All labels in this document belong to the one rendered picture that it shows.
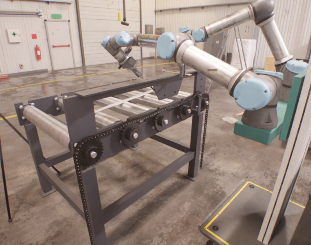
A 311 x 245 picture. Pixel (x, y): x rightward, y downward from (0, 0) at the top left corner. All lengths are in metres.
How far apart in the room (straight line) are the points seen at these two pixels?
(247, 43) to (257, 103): 8.66
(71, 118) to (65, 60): 9.89
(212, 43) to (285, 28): 3.39
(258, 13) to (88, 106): 1.03
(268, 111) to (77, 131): 0.89
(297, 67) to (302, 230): 0.83
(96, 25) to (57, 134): 10.66
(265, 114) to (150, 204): 1.39
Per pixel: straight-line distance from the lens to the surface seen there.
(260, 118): 0.95
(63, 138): 1.27
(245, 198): 1.73
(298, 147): 1.10
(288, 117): 1.07
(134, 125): 1.28
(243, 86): 0.78
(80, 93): 1.07
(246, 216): 1.60
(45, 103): 2.03
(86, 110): 1.11
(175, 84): 1.62
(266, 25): 1.49
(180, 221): 1.90
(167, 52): 0.94
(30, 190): 2.48
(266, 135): 0.94
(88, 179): 1.24
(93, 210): 1.39
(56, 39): 10.78
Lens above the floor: 1.43
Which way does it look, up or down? 23 degrees down
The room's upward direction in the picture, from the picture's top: straight up
